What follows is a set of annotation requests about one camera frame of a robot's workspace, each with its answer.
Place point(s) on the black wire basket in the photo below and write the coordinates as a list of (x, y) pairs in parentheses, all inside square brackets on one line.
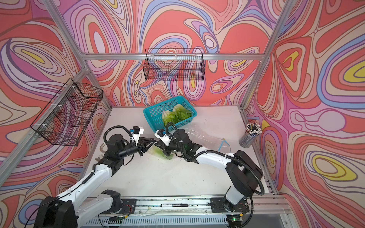
[(70, 115), (174, 64)]

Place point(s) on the chinese cabbage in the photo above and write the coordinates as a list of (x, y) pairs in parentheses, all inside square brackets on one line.
[(170, 116), (182, 112)]

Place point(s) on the teal plastic basket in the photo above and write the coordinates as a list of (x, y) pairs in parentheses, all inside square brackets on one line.
[(153, 114)]

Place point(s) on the left black wire basket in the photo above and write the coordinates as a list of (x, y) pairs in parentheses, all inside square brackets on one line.
[(70, 115)]

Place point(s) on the cabbage in pink-slider bag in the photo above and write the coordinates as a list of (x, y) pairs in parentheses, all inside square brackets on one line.
[(159, 153)]

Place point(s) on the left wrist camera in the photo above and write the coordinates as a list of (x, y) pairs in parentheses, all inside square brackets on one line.
[(136, 132)]

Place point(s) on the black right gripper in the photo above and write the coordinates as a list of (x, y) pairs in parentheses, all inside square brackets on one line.
[(164, 147)]

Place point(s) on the small brown clip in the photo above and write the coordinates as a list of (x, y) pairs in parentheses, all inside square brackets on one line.
[(99, 158)]

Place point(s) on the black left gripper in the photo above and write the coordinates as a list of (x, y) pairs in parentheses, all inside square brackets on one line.
[(140, 149)]

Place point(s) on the back black wire basket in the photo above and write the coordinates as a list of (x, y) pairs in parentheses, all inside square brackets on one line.
[(174, 64)]

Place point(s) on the white tape roll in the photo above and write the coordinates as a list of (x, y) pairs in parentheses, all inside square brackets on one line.
[(103, 148)]

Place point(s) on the clear cup of pencils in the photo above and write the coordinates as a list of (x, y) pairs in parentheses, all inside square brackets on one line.
[(253, 130)]

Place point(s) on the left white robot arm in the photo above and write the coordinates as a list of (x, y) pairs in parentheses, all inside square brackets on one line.
[(69, 209)]

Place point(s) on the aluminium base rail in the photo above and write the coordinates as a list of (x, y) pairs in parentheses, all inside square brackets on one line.
[(265, 211)]

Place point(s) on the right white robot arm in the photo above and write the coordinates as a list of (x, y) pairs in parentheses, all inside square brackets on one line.
[(244, 173)]

